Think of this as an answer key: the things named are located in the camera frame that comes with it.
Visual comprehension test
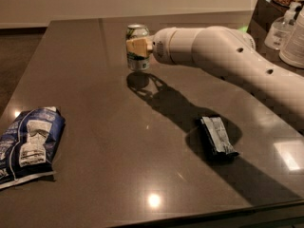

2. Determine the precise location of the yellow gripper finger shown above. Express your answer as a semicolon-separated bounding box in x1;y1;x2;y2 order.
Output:
126;37;153;57

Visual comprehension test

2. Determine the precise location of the white green 7up can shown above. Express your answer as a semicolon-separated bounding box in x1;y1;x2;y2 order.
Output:
125;24;149;71

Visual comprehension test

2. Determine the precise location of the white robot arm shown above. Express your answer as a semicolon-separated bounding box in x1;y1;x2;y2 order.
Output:
126;26;304;131

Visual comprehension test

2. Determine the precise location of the dark blue snack packet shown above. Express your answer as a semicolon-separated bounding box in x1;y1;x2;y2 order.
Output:
199;116;238;161

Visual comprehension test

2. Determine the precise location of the black box on counter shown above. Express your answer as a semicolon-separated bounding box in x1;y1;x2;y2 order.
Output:
247;0;287;49

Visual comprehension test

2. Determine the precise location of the blue white chip bag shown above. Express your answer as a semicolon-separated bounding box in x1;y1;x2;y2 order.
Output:
0;106;66;189

